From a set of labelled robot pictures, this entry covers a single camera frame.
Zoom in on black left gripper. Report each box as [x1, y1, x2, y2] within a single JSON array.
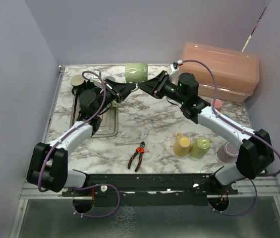
[[94, 78, 135, 115]]

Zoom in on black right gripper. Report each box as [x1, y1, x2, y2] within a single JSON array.
[[138, 70, 187, 105]]

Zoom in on light green mug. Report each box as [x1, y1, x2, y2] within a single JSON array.
[[112, 101, 118, 108]]

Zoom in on sage green mug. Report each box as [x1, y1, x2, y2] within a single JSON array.
[[125, 62, 148, 84]]

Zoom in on dark teal mug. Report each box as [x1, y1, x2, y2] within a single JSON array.
[[86, 80, 102, 95]]

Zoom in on black mug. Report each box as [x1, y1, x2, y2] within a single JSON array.
[[70, 74, 87, 96]]

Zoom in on pink and blue mug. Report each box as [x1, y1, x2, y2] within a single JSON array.
[[211, 99, 223, 112]]

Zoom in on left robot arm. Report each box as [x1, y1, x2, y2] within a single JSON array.
[[26, 79, 136, 196]]

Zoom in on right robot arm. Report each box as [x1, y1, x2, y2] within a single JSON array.
[[138, 71, 275, 194]]

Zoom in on yellow mug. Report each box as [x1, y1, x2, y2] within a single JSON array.
[[173, 133, 191, 157]]

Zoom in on lime green faceted mug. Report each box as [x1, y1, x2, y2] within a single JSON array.
[[190, 136, 212, 159]]

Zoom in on mauve purple mug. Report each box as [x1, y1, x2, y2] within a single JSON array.
[[217, 142, 238, 164]]

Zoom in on steel tray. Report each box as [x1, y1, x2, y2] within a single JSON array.
[[69, 96, 118, 137]]

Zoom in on orange black pliers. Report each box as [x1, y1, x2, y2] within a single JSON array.
[[127, 141, 146, 173]]

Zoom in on pink plastic storage box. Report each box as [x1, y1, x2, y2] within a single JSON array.
[[180, 43, 260, 103]]

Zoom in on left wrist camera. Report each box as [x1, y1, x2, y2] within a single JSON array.
[[90, 70, 102, 88]]

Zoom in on clear handle screwdriver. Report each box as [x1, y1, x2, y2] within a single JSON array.
[[115, 142, 140, 146]]

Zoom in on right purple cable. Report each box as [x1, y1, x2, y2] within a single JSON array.
[[179, 59, 280, 216]]

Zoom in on purple cable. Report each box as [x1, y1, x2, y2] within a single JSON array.
[[37, 70, 121, 219], [179, 59, 280, 216]]

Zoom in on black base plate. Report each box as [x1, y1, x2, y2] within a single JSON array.
[[62, 174, 238, 207]]

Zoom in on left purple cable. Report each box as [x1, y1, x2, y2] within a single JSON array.
[[37, 70, 121, 219]]

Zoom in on aluminium rail frame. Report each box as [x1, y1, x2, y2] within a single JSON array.
[[236, 177, 280, 197]]

